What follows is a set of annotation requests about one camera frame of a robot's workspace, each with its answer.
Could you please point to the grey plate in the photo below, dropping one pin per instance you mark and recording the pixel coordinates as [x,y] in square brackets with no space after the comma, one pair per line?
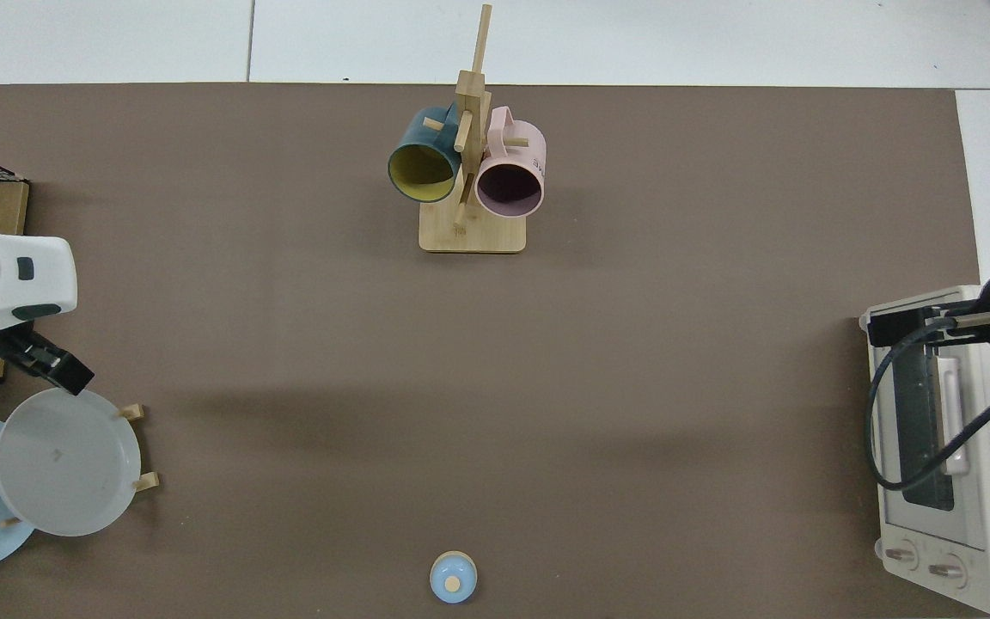
[65,464]

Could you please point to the teal cup with yellow inside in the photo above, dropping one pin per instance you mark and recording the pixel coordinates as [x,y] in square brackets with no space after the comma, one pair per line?
[422,168]

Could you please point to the brown table cloth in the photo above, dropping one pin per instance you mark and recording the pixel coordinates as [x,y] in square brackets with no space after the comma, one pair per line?
[332,387]

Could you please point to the pink cup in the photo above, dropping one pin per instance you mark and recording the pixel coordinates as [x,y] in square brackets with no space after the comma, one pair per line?
[509,185]

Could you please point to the small blue round thing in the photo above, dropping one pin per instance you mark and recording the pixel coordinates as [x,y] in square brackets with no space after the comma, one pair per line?
[453,578]

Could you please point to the wooden plate rack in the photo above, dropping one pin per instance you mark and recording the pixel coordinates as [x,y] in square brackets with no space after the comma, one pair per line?
[147,482]

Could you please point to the wooden cup stand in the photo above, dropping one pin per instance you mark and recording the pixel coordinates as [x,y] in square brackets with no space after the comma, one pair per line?
[473,234]

